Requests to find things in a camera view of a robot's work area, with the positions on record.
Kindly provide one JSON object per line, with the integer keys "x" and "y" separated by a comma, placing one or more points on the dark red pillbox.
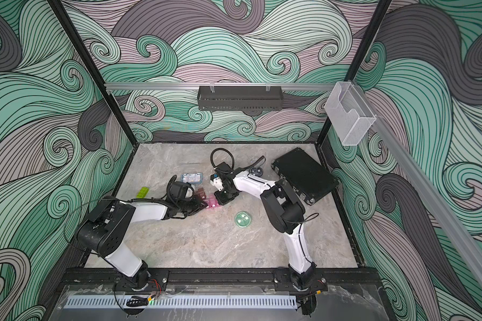
{"x": 201, "y": 193}

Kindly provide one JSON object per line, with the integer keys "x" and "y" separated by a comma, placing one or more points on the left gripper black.
{"x": 197, "y": 206}

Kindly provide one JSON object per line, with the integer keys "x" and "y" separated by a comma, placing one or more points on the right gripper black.
{"x": 221, "y": 199}

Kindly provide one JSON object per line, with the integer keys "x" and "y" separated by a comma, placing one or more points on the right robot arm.
{"x": 284, "y": 210}

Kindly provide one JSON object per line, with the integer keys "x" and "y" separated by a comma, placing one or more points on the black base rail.
{"x": 280, "y": 278}

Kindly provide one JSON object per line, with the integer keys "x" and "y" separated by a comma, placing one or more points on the black flat case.
{"x": 307, "y": 177}

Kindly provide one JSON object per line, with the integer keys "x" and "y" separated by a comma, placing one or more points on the black wall tray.
{"x": 240, "y": 98}

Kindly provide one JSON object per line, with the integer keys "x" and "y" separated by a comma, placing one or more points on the dark round pillbox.
{"x": 256, "y": 171}

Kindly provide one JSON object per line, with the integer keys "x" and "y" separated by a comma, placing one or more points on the pink pillbox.
{"x": 212, "y": 202}

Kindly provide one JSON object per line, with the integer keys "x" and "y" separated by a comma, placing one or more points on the white slotted cable duct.
{"x": 183, "y": 301}

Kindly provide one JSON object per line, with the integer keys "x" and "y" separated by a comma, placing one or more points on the green round pillbox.
{"x": 242, "y": 219}

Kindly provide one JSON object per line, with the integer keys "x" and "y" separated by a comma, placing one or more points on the blue rectangular pillbox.
{"x": 192, "y": 178}

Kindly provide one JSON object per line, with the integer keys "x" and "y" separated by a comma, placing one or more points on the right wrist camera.
{"x": 217, "y": 182}

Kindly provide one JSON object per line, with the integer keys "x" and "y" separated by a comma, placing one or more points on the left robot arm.
{"x": 104, "y": 228}

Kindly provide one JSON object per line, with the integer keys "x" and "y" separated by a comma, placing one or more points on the clear plastic wall holder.
{"x": 350, "y": 113}

